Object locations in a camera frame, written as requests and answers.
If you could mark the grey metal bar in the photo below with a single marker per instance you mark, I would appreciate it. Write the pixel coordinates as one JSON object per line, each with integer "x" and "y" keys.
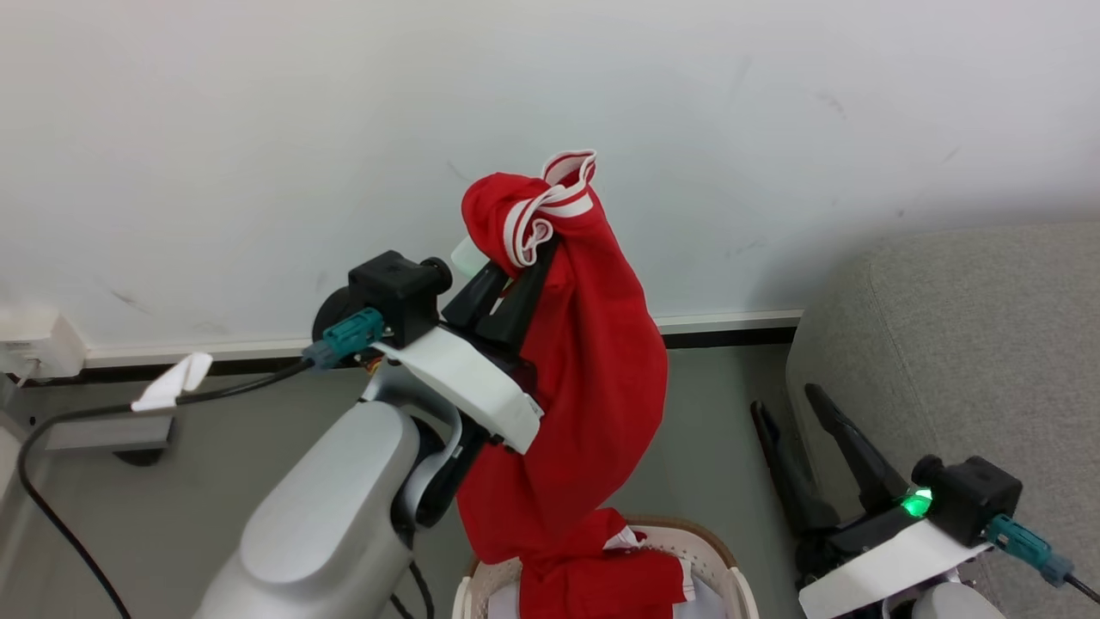
{"x": 103, "y": 432}

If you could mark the white perforated laundry basket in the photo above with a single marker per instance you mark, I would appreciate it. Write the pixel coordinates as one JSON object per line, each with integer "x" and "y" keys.
{"x": 724, "y": 559}

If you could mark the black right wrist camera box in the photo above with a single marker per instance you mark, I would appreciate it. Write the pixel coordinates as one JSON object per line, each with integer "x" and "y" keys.
{"x": 975, "y": 499}

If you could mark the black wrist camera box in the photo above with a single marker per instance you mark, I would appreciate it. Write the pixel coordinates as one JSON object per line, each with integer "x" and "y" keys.
{"x": 395, "y": 288}
{"x": 975, "y": 499}

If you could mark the white wall socket box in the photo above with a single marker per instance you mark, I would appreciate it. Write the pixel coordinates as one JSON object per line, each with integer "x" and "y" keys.
{"x": 39, "y": 344}

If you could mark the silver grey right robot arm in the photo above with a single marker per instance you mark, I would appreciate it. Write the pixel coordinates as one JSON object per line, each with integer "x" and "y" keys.
{"x": 954, "y": 604}

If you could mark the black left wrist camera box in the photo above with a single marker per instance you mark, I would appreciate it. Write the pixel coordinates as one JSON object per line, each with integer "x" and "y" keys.
{"x": 395, "y": 288}

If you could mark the white and dark baseboard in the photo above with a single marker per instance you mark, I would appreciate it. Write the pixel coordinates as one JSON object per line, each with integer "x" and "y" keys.
{"x": 730, "y": 325}

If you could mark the red garment with white stripes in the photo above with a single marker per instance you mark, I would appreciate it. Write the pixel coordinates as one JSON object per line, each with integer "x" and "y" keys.
{"x": 593, "y": 370}

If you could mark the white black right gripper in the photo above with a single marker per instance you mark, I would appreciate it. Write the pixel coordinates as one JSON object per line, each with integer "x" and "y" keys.
{"x": 885, "y": 563}

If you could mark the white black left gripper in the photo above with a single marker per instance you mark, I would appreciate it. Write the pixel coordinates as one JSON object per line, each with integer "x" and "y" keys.
{"x": 464, "y": 378}

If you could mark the grey fabric sofa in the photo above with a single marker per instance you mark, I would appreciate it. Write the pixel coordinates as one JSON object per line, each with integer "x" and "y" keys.
{"x": 988, "y": 344}

